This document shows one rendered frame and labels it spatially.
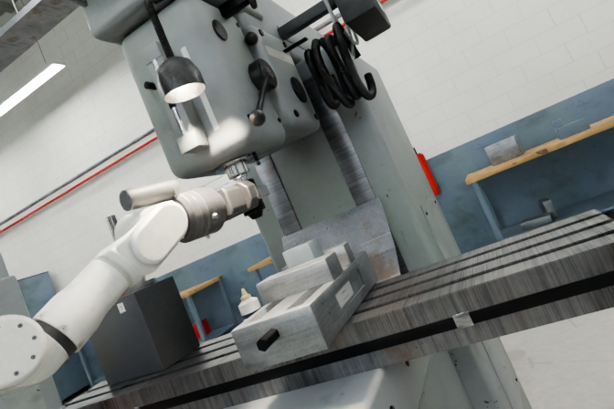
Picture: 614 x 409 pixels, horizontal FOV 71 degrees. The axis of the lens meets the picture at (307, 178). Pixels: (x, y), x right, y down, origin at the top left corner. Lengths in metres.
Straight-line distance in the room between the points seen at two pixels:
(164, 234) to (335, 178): 0.63
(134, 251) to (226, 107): 0.31
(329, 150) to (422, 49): 3.97
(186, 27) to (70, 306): 0.52
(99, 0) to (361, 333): 0.78
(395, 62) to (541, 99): 1.55
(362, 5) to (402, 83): 4.06
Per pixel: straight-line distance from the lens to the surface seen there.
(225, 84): 0.83
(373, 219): 1.16
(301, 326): 0.67
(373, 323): 0.73
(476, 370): 1.28
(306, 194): 1.24
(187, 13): 0.89
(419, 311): 0.71
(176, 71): 0.73
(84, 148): 7.56
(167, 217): 0.70
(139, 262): 0.67
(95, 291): 0.66
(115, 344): 1.19
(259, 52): 1.01
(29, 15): 4.43
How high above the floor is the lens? 1.15
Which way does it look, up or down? 5 degrees up
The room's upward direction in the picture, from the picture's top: 23 degrees counter-clockwise
